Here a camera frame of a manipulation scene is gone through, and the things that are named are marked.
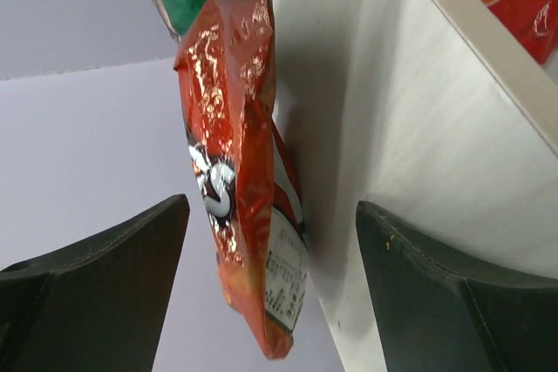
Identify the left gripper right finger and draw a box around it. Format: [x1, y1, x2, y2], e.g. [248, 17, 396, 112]
[356, 201, 557, 371]

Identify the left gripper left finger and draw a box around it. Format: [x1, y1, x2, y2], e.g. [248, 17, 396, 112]
[1, 194, 189, 372]

